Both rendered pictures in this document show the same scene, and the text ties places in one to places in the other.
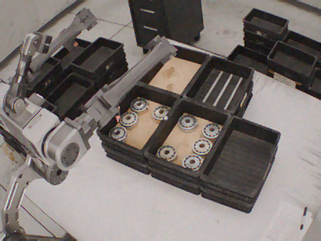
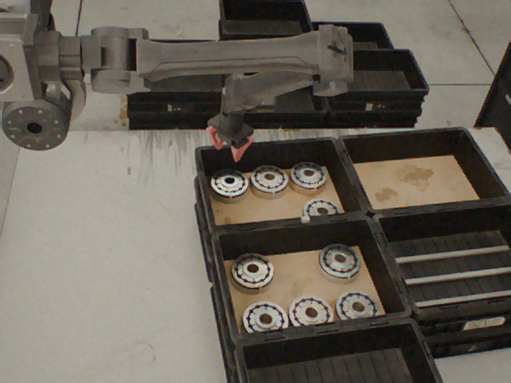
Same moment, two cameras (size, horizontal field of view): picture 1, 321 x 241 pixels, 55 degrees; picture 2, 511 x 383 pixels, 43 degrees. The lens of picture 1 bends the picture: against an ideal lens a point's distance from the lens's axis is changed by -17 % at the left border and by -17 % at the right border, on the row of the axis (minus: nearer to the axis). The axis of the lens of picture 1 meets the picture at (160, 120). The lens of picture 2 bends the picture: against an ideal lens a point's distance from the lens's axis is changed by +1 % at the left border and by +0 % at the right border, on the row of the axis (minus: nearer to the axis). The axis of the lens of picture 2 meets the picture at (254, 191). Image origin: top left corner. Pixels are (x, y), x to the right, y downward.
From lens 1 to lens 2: 66 cm
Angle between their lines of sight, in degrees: 24
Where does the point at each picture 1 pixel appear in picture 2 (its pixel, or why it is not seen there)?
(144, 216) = (124, 332)
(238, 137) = (392, 369)
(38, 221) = not seen: hidden behind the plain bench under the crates
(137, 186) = (177, 282)
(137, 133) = (256, 209)
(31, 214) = not seen: hidden behind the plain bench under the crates
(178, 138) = (298, 270)
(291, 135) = not seen: outside the picture
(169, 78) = (403, 181)
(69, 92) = (287, 97)
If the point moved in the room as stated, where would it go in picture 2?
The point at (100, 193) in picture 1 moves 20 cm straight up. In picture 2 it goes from (119, 242) to (114, 191)
